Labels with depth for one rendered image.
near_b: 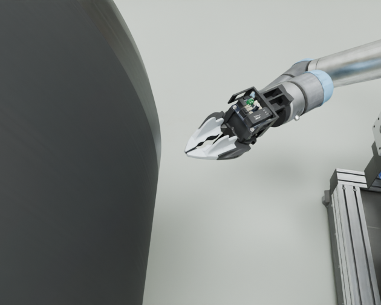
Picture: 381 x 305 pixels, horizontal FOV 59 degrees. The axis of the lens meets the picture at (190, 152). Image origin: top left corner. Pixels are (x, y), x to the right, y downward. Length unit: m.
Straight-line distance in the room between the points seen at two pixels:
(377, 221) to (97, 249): 1.46
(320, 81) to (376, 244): 0.92
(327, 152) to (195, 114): 0.81
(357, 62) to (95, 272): 0.68
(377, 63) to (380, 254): 0.90
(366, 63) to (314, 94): 0.12
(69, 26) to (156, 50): 2.52
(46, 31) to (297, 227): 1.57
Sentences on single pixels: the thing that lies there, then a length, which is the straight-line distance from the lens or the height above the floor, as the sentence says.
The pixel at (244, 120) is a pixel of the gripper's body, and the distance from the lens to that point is 0.56.
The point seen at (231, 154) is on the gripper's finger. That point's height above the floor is 0.98.
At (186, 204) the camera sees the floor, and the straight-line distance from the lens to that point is 1.68.
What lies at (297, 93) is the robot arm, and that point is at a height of 1.02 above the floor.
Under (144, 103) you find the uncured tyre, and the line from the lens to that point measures 0.27.
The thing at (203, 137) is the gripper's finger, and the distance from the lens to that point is 0.57.
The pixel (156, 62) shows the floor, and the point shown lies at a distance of 2.59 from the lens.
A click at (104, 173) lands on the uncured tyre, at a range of 0.19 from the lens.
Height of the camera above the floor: 1.41
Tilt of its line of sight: 48 degrees down
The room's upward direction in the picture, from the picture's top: straight up
